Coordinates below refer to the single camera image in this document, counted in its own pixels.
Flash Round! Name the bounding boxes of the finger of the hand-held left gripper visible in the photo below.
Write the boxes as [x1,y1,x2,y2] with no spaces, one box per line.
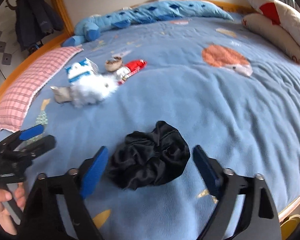
[0,125,44,151]
[14,135,56,158]

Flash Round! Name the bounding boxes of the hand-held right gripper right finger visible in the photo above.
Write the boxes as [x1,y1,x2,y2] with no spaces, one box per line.
[192,144,283,240]

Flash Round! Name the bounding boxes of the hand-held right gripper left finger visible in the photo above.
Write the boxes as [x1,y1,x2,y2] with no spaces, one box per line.
[22,145,109,240]

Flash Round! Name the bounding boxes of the black satin scrunchie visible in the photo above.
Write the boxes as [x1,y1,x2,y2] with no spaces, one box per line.
[104,120,191,190]

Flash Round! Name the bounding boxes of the blue and white milk carton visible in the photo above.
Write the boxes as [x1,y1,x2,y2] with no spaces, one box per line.
[65,57,99,84]

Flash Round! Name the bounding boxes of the red snack wrapper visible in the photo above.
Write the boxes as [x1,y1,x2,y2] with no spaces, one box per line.
[117,59,148,85]

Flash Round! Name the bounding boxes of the pink plaid pillow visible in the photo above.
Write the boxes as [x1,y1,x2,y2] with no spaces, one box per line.
[0,44,84,133]

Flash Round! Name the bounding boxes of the crumpled grey packet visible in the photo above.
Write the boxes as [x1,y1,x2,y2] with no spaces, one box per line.
[50,85,72,104]

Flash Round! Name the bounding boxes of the white fluffy plush toy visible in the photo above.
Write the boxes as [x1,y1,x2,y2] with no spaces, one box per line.
[69,74,119,108]

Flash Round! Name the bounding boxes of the blue fish print blanket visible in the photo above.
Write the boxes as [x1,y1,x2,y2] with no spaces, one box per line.
[0,11,300,240]

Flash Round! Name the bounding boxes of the yellow object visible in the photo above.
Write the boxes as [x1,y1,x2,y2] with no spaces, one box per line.
[280,214,300,240]

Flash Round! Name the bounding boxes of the wardrobe with diamond pattern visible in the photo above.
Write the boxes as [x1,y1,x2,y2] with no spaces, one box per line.
[0,0,30,80]

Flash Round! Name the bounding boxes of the dark hanging jacket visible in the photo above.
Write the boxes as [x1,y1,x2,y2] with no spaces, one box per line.
[15,0,64,53]

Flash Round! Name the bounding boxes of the brown coat rack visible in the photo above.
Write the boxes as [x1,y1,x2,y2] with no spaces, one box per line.
[5,0,22,9]

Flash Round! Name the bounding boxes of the blue plush crocodile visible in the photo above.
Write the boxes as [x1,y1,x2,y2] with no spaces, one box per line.
[61,0,234,47]

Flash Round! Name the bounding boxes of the cream pillow with red pattern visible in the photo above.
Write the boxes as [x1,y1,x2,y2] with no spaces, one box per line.
[245,0,300,67]

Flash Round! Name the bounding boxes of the wooden bunk bed frame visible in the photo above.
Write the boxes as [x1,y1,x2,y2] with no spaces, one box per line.
[0,0,262,98]

